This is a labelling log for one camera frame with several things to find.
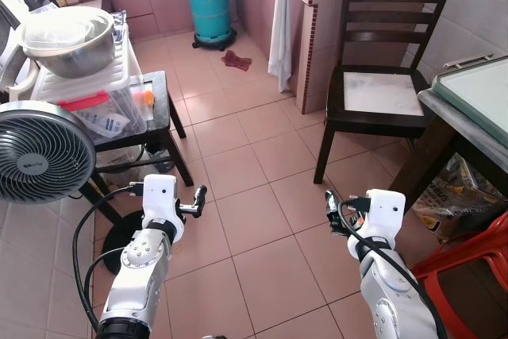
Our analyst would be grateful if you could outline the small orange item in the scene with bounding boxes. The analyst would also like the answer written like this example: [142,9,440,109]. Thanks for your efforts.
[133,89,156,107]

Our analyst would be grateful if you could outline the teal gas cylinder red top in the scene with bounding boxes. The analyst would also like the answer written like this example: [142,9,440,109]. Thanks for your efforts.
[187,0,237,51]

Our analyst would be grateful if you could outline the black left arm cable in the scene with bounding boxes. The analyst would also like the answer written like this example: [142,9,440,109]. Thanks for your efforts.
[72,183,148,333]

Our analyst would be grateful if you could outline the white hanging cloth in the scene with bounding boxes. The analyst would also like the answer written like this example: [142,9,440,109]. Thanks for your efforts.
[267,0,295,93]

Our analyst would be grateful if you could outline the dark table green glass top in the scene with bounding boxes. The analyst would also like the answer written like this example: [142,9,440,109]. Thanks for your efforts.
[389,55,508,233]

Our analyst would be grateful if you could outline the grey black standing fan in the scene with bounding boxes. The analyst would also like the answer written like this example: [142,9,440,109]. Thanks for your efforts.
[0,101,160,276]

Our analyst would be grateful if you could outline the black side table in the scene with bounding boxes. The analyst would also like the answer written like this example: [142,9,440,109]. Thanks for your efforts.
[79,69,196,225]

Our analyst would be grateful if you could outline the dark red rag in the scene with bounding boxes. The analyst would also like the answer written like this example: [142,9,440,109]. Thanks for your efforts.
[221,50,254,71]

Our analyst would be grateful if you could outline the dark wooden chair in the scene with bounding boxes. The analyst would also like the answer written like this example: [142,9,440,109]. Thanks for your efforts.
[314,0,466,186]

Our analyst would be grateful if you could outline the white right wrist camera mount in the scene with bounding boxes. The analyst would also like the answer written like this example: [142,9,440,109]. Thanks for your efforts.
[360,189,407,246]

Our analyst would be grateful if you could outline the yellow printed plastic bag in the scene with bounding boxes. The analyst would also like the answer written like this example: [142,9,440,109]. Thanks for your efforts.
[411,155,508,242]

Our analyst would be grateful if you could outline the clear storage box white lid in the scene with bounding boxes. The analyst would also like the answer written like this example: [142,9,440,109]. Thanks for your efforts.
[30,25,153,146]

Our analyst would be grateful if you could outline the clear plastic wrapper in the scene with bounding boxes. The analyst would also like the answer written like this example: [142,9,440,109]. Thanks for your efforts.
[111,10,133,43]

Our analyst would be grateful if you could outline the white plastic container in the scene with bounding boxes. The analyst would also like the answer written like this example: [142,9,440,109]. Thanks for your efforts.
[0,33,40,103]

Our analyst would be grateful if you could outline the white printed packet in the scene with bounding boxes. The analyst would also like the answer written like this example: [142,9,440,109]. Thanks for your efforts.
[79,111,130,138]

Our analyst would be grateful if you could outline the flat red item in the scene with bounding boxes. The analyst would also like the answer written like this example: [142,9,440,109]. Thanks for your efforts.
[57,91,110,113]

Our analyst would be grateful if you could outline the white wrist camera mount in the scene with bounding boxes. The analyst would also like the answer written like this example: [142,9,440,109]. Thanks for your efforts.
[141,174,185,241]
[360,189,407,246]

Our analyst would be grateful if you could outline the pink tiled counter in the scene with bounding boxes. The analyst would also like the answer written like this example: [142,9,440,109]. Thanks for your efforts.
[234,0,355,116]

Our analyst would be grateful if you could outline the metal bar handle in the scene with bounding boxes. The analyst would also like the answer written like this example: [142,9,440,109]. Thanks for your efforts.
[443,53,495,71]

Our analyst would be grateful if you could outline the red plastic stool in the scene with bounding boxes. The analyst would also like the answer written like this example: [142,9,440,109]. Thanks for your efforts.
[413,212,508,339]

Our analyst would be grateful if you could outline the large metal bowl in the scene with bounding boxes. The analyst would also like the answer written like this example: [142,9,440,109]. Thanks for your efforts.
[21,6,117,79]

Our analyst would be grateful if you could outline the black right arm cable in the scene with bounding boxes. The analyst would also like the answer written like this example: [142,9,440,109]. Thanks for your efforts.
[337,196,450,339]

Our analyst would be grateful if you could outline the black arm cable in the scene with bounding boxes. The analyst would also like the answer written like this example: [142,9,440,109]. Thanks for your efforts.
[72,183,148,333]
[337,196,450,339]

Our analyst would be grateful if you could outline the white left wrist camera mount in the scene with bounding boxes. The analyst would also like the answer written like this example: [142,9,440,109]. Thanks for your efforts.
[141,174,185,241]

